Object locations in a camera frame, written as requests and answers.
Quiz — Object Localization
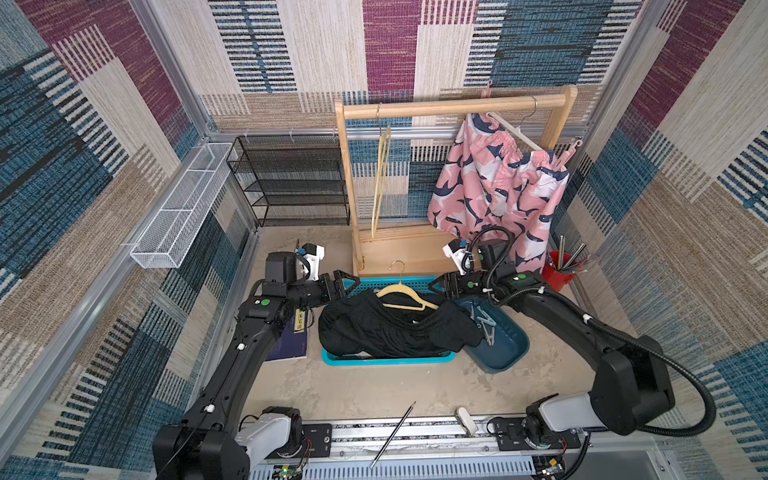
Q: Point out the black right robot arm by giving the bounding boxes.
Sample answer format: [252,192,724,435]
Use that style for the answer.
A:
[429,226,717,449]

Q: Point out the mint clothespin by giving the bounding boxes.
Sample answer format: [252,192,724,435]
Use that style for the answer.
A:
[471,304,495,326]
[472,309,496,330]

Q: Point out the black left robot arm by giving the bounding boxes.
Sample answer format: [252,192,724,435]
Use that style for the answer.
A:
[152,245,360,479]

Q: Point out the black shorts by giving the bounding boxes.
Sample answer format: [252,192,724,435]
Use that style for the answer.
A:
[318,289,484,359]

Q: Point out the dark blue book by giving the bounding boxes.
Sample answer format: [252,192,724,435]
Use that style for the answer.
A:
[266,310,308,362]

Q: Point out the pink patterned shorts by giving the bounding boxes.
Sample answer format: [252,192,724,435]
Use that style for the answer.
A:
[427,114,569,273]

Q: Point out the black wire shelf rack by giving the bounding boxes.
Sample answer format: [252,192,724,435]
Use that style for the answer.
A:
[228,135,350,227]

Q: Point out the dark teal plastic tray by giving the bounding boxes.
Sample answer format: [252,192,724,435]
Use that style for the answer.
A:
[455,297,530,374]

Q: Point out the yellow hanger of beige shorts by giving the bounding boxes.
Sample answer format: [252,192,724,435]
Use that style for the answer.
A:
[370,104,391,238]

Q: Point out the wooden clothes rack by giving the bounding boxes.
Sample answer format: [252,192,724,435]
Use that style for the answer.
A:
[335,85,578,277]

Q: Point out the white clothespin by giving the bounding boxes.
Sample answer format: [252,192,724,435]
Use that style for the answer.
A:
[482,323,495,347]

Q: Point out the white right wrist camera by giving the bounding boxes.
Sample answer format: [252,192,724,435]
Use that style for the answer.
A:
[443,239,475,275]

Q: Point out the white wire wall basket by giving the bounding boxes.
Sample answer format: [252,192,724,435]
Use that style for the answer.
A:
[130,143,232,269]

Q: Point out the thin metal rod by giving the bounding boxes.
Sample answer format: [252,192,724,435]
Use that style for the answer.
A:
[369,401,417,469]

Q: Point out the yellow hanger of black shorts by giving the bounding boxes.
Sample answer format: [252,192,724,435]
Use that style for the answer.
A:
[376,260,439,311]

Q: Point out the white hanger of pink shorts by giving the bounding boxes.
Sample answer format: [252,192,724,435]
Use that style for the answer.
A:
[487,96,544,152]

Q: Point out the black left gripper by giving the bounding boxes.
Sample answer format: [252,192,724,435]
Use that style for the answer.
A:
[288,272,361,312]

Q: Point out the turquoise plastic basket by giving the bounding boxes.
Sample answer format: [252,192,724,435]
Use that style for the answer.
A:
[321,276,457,367]

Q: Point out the small white block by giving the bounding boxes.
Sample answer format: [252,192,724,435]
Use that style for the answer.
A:
[455,407,478,437]

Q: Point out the red pen cup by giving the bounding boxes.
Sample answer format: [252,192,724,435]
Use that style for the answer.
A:
[541,251,577,292]

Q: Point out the pink clothespin right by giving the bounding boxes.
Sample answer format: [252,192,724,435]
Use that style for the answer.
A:
[558,139,583,168]

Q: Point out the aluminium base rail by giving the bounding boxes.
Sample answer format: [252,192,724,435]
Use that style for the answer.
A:
[247,413,678,479]

